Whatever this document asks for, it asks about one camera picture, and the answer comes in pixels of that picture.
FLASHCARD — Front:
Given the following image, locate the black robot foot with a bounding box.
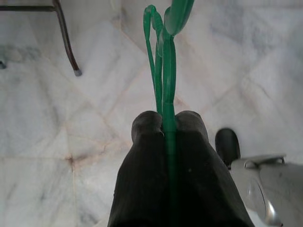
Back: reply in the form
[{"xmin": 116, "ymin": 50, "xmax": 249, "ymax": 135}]
[{"xmin": 214, "ymin": 127, "xmax": 241, "ymax": 170}]

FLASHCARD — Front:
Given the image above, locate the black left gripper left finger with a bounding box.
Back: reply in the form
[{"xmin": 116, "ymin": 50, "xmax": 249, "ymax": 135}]
[{"xmin": 107, "ymin": 110, "xmax": 171, "ymax": 227}]

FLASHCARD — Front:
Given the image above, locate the marble folding table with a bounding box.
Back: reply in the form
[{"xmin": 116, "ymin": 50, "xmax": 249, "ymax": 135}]
[{"xmin": 0, "ymin": 0, "xmax": 83, "ymax": 77}]

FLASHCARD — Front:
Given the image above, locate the silver robot leg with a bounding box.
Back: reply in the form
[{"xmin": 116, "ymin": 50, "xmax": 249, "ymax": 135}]
[{"xmin": 231, "ymin": 154, "xmax": 303, "ymax": 227}]

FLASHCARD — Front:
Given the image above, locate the green plastic hanger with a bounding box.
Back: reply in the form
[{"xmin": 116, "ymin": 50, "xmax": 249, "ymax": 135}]
[{"xmin": 143, "ymin": 0, "xmax": 196, "ymax": 227}]

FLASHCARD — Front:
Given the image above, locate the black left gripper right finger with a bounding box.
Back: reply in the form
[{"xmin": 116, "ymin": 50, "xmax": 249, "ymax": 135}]
[{"xmin": 174, "ymin": 110, "xmax": 255, "ymax": 227}]

